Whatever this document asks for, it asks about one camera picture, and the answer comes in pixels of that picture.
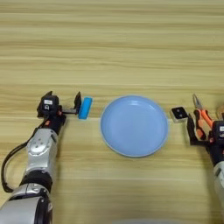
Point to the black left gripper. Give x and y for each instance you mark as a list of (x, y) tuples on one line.
[(55, 122)]

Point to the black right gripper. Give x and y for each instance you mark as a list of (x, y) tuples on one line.
[(217, 150)]

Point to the blue rectangular block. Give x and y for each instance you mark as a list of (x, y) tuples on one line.
[(85, 108)]

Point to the light blue round plate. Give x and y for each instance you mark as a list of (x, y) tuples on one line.
[(134, 127)]

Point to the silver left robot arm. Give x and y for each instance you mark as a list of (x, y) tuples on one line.
[(38, 154)]

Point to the small square black silver box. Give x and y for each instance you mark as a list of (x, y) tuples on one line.
[(179, 114)]

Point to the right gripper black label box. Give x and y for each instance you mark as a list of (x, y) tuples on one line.
[(219, 129)]

